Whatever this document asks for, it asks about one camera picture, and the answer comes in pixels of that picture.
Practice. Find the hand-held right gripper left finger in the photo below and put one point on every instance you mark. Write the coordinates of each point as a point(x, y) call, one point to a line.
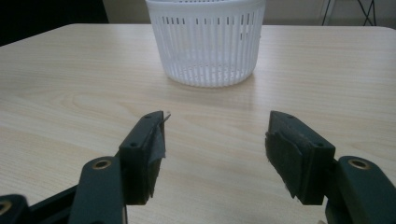
point(141, 155)

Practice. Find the white slotted plastic basket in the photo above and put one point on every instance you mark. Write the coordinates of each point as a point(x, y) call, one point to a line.
point(207, 42)

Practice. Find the black metal stand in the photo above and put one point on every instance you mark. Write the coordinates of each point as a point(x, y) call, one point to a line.
point(361, 12)

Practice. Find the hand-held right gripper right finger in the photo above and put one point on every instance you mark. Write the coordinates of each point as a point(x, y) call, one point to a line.
point(300, 158)

